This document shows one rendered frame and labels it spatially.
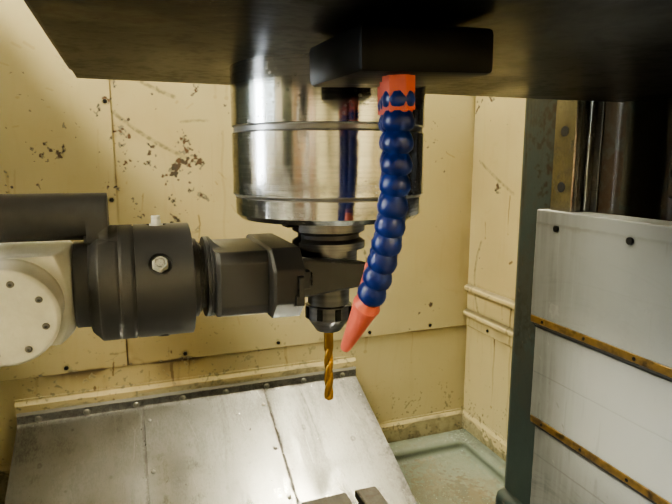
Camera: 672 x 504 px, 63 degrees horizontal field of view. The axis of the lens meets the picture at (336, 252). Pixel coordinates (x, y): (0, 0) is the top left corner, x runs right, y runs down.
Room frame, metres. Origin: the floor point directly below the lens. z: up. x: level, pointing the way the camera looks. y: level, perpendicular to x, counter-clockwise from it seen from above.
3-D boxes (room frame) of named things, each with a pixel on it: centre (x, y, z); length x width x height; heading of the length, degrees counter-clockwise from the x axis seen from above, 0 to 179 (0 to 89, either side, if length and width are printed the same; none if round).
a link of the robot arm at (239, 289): (0.44, 0.10, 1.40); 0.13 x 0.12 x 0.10; 20
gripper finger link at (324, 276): (0.44, 0.00, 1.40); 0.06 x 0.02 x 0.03; 110
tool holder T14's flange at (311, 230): (0.48, 0.01, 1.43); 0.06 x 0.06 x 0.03
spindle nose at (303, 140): (0.48, 0.01, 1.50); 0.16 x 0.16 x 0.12
